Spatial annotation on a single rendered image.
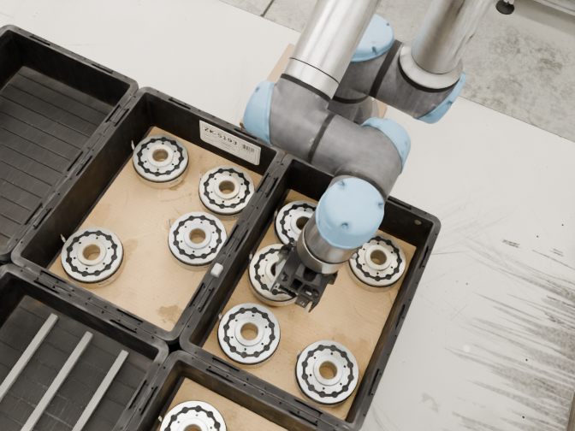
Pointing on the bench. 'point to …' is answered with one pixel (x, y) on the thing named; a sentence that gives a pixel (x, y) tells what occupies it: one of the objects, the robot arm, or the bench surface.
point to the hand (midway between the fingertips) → (296, 280)
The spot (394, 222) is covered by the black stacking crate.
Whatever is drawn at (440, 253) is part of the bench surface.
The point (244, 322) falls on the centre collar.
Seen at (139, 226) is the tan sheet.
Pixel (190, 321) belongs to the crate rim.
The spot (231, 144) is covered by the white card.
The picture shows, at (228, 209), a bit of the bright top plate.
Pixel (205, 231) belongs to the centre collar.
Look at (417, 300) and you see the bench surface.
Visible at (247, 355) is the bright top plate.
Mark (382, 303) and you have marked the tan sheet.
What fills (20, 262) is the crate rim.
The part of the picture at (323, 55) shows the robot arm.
